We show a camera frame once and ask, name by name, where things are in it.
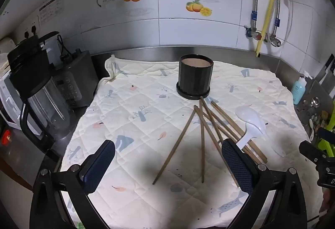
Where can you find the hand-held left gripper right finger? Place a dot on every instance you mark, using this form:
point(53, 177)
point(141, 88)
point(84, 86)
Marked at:
point(236, 163)

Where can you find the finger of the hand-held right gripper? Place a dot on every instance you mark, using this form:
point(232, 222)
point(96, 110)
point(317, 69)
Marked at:
point(308, 149)
point(327, 133)

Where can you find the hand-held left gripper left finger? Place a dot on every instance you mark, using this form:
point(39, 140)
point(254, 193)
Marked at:
point(99, 163)

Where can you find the white rice paddle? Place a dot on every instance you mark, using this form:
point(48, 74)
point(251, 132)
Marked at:
point(255, 132)

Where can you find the bunch of wooden chopsticks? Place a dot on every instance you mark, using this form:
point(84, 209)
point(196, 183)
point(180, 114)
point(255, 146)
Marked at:
point(202, 140)

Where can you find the white plastic spoon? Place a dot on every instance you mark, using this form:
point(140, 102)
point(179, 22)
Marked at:
point(246, 114)

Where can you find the black utensil holder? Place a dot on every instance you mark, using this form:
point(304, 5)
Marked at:
point(193, 80)

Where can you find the person's right hand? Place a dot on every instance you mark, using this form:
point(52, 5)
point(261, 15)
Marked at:
point(328, 201)

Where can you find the green plastic utensil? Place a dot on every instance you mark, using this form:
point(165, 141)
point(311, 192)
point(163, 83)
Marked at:
point(325, 144)

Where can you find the steel utensil rack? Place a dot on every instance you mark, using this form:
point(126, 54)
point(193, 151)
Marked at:
point(316, 98)

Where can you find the blue soap bottle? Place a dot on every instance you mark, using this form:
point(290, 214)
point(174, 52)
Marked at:
point(298, 90)

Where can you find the printed quilted mat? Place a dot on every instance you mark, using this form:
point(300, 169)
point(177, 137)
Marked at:
point(136, 103)

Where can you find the glass blender jug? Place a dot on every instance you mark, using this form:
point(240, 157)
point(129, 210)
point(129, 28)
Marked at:
point(42, 103)

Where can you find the steel appliance with red light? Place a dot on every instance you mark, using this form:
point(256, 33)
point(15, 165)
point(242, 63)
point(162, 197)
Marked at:
point(15, 155)

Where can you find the black countertop appliance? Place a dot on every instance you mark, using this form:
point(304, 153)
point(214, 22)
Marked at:
point(78, 80)

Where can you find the steel valve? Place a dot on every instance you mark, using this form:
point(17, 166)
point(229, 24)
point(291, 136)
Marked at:
point(274, 40)

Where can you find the white appliance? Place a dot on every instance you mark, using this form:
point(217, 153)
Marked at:
point(7, 103)

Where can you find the wall outlet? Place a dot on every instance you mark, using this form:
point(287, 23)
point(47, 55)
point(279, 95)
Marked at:
point(31, 30)

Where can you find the paper wall label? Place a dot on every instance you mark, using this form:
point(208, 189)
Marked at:
point(51, 9)

